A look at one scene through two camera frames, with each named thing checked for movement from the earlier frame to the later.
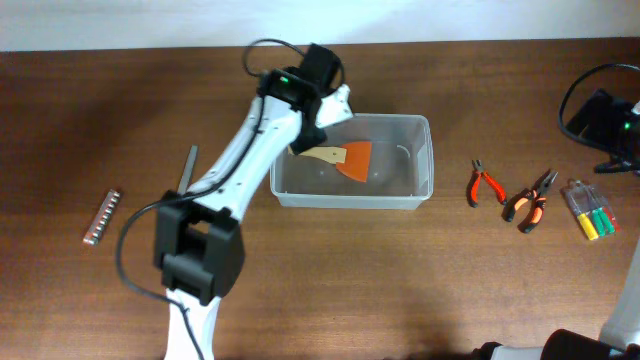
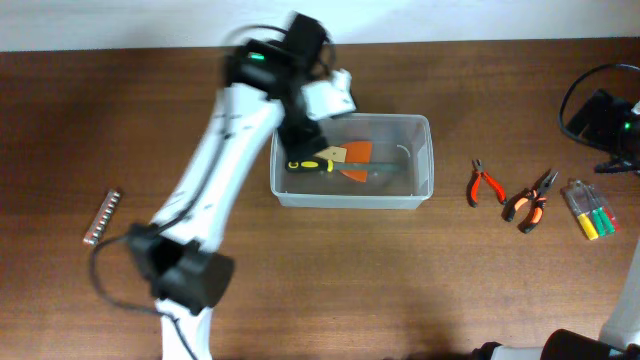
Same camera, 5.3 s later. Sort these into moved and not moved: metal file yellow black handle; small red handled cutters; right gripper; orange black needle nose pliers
Moved: metal file yellow black handle
Not moved: orange black needle nose pliers; right gripper; small red handled cutters
